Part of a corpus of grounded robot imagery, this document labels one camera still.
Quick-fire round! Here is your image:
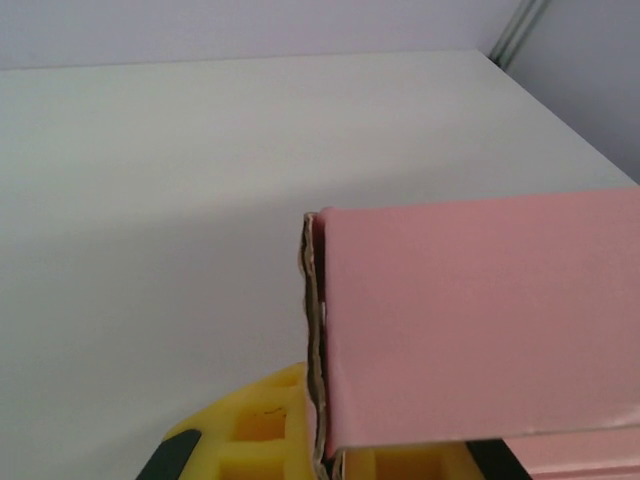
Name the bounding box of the aluminium frame post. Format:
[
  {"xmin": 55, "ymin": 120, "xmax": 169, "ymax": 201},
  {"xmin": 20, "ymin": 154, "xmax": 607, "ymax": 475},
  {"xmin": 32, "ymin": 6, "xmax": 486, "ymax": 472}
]
[{"xmin": 488, "ymin": 0, "xmax": 552, "ymax": 71}]

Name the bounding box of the pink cardboard box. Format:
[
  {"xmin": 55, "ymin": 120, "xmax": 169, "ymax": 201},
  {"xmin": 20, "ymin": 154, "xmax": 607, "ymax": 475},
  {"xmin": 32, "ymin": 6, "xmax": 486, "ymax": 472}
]
[{"xmin": 298, "ymin": 185, "xmax": 640, "ymax": 480}]

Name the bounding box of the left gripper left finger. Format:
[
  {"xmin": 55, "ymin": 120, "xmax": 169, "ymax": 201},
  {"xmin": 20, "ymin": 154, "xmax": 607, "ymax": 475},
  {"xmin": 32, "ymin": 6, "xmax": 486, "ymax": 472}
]
[{"xmin": 134, "ymin": 361, "xmax": 322, "ymax": 480}]

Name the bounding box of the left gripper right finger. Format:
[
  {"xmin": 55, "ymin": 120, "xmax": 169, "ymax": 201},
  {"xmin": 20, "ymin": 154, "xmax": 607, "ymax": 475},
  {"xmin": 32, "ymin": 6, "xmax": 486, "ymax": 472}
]
[{"xmin": 341, "ymin": 437, "xmax": 533, "ymax": 480}]

